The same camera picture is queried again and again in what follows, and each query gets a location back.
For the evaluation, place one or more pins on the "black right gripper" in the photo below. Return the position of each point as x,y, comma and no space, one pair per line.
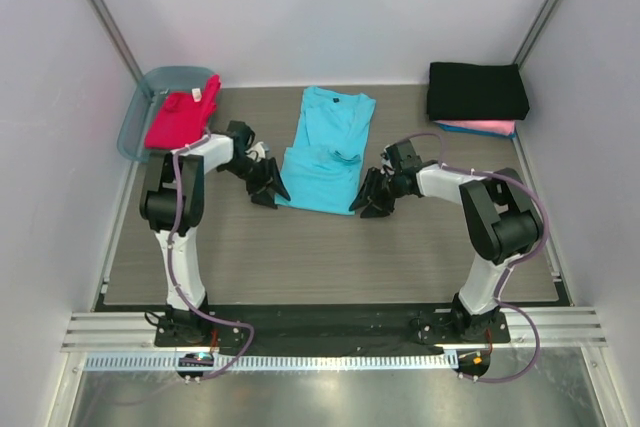
384,187

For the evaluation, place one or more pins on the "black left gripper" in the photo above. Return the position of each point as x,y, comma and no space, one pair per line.
269,172

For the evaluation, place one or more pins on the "cyan t-shirt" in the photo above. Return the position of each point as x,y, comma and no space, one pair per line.
322,168

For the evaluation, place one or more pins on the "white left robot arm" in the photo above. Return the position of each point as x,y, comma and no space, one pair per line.
172,202

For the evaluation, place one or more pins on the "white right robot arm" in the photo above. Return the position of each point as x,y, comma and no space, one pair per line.
502,221

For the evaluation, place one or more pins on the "red t-shirt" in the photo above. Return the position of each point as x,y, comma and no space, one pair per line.
183,117

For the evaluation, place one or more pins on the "folded black t-shirt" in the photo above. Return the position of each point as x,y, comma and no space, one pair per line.
471,92

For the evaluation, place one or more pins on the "clear blue plastic bin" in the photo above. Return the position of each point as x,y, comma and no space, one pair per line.
147,100

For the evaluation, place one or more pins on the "folded pink t-shirt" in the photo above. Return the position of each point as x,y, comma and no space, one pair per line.
499,127

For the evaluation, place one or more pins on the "folded blue t-shirt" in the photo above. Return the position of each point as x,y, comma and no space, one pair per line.
450,129

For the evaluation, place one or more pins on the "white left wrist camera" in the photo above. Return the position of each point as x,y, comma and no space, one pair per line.
259,151

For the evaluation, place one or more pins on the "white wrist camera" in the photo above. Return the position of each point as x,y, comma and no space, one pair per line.
259,151
385,156

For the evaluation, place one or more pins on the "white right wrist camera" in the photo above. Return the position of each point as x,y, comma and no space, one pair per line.
385,156

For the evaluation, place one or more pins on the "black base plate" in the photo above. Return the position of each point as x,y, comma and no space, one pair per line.
230,330

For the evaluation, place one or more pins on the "white slotted cable duct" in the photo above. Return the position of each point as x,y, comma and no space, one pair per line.
191,362

